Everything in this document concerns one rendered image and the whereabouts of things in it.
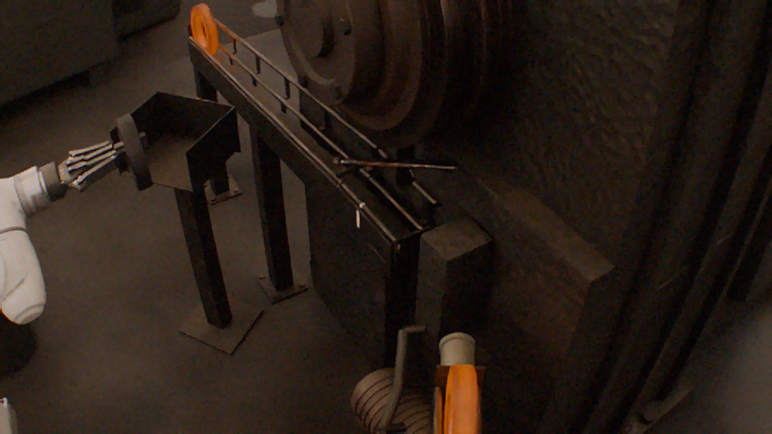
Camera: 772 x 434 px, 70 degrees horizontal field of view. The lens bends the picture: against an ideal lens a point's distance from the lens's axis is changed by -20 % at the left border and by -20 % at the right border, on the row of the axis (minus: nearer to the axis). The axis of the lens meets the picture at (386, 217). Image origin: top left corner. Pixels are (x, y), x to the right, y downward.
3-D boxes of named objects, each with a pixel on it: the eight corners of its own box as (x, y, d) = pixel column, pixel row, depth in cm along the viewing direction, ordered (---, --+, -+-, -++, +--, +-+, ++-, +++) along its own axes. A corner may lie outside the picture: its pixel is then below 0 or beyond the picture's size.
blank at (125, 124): (125, 102, 124) (111, 108, 123) (139, 130, 113) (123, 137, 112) (142, 164, 133) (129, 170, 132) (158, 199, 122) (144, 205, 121)
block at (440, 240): (458, 306, 130) (470, 209, 114) (482, 331, 125) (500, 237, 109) (411, 328, 125) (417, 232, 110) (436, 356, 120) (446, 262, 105)
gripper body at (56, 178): (48, 189, 119) (85, 171, 123) (53, 211, 114) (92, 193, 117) (37, 160, 114) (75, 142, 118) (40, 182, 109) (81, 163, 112)
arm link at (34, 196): (32, 226, 112) (56, 214, 114) (15, 191, 106) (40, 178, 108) (28, 201, 118) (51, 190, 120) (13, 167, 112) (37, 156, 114)
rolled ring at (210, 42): (209, 24, 190) (219, 21, 192) (190, -4, 198) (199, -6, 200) (209, 68, 205) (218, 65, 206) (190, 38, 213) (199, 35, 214)
